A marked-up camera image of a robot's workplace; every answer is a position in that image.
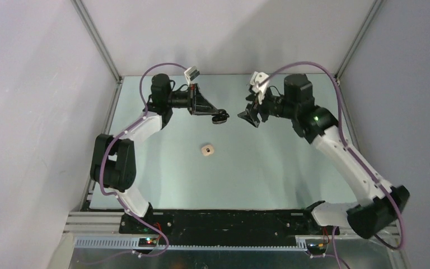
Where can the right aluminium frame post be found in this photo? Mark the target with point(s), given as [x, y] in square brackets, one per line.
[371, 15]

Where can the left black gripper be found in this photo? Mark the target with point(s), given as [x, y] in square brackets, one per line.
[197, 104]

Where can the beige earbud charging case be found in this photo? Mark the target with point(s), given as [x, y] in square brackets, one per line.
[207, 150]

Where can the right controller board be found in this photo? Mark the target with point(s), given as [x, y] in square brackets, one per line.
[317, 247]

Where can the left aluminium frame post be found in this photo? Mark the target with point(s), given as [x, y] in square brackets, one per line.
[95, 36]

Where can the left controller board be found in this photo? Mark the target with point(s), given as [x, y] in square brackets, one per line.
[147, 242]

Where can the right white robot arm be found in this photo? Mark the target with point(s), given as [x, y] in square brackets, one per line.
[377, 201]

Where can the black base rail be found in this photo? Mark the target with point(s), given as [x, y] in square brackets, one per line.
[235, 228]

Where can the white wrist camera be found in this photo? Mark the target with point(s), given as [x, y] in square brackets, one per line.
[191, 74]
[259, 83]

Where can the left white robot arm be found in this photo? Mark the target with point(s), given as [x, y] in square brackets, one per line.
[114, 165]

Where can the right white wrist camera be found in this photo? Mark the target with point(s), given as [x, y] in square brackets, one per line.
[259, 83]

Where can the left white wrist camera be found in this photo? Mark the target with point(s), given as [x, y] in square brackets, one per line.
[191, 74]

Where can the controller board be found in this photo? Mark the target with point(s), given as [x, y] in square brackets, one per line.
[147, 242]
[317, 247]

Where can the aluminium frame post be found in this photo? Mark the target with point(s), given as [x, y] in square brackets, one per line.
[371, 15]
[95, 36]

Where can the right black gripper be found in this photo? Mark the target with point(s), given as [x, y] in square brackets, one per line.
[250, 115]

